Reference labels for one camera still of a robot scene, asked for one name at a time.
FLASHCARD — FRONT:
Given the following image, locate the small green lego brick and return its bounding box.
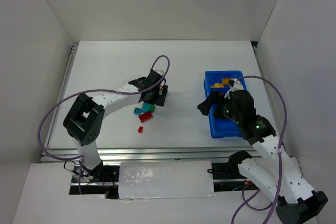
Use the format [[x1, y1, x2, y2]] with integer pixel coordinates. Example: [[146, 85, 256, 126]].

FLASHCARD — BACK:
[[149, 105, 155, 113]]

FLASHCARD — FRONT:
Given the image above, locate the light blue oval lego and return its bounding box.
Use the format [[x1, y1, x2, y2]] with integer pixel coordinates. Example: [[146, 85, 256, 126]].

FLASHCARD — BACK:
[[142, 103, 151, 113]]

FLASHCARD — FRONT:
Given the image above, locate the yellow lego brick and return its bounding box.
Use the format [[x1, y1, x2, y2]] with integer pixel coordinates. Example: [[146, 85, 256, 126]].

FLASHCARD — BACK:
[[210, 83, 224, 88]]

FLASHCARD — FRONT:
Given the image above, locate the orange lego brick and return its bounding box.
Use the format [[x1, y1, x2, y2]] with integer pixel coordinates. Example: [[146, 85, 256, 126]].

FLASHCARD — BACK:
[[222, 78, 234, 86]]

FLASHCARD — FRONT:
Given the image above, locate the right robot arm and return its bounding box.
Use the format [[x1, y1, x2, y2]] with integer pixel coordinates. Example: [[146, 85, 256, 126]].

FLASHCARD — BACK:
[[197, 90, 328, 223]]

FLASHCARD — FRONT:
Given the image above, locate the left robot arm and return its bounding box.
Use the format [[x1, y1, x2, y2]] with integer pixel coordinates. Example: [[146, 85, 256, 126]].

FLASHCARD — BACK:
[[63, 70, 168, 180]]

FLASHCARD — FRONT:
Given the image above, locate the large red lego brick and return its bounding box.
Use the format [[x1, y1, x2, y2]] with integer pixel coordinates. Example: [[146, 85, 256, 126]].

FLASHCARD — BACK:
[[139, 111, 153, 123]]

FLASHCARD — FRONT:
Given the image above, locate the teal square lego brick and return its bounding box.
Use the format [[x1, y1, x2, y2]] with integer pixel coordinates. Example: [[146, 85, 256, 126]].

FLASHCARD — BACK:
[[133, 108, 142, 116]]

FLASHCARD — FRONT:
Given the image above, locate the blue compartment tray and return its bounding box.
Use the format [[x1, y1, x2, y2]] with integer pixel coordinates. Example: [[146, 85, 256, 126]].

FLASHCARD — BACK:
[[203, 70, 243, 138]]

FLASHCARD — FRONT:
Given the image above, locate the white foil cover plate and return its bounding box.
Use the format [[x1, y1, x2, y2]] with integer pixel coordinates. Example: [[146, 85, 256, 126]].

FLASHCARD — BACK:
[[118, 161, 215, 199]]

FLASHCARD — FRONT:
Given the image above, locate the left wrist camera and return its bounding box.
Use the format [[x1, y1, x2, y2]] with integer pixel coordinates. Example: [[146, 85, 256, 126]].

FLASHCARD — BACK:
[[155, 70, 164, 76]]

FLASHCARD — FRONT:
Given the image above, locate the aluminium frame rail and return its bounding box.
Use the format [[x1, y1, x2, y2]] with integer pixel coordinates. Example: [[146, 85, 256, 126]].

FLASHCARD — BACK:
[[39, 146, 263, 163]]

